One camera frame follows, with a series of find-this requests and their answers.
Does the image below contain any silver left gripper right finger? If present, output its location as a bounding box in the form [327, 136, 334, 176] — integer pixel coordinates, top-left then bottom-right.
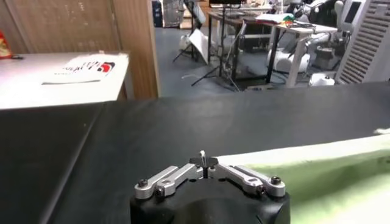
[207, 156, 286, 198]

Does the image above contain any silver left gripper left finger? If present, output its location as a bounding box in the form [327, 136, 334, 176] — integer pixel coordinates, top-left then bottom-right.
[133, 150, 208, 200]

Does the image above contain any light green t-shirt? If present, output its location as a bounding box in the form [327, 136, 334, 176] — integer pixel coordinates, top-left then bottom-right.
[214, 127, 390, 224]

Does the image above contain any white robot base unit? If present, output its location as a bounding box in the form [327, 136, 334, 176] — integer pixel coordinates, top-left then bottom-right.
[308, 72, 336, 88]

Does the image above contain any black table cover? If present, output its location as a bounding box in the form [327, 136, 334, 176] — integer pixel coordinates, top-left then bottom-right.
[0, 80, 390, 224]

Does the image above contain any white robot with black joints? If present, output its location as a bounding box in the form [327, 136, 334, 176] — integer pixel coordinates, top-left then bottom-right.
[266, 32, 348, 74]

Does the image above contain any dark brown desk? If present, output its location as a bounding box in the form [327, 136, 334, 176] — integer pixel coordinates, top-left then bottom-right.
[207, 11, 280, 83]

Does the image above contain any white desk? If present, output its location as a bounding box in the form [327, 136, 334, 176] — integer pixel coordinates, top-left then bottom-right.
[255, 13, 339, 89]

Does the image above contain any white plastic jug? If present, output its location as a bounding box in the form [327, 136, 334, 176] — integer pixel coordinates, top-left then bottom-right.
[179, 33, 193, 51]

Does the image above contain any white leaning board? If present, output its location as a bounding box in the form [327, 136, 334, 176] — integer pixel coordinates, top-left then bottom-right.
[188, 28, 211, 65]

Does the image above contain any white folded printed shirt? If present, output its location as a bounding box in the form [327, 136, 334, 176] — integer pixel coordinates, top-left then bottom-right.
[41, 54, 129, 85]

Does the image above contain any black tripod stand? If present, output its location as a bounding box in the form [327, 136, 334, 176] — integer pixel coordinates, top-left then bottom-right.
[173, 4, 242, 92]

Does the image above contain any white side table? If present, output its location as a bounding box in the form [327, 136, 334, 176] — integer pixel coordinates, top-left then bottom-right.
[0, 51, 131, 110]

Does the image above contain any colourful cloth pile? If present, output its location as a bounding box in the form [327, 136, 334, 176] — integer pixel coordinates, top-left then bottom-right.
[255, 13, 296, 25]

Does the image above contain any white air cooler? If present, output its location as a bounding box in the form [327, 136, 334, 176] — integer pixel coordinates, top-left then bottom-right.
[333, 0, 390, 85]

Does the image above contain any black monitor on stand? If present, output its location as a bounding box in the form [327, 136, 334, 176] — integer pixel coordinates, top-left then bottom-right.
[208, 0, 243, 5]

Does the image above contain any wooden partition screen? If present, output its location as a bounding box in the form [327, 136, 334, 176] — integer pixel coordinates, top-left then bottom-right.
[0, 0, 161, 100]

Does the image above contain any red chips can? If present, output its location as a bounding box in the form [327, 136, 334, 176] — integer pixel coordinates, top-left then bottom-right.
[0, 29, 13, 60]

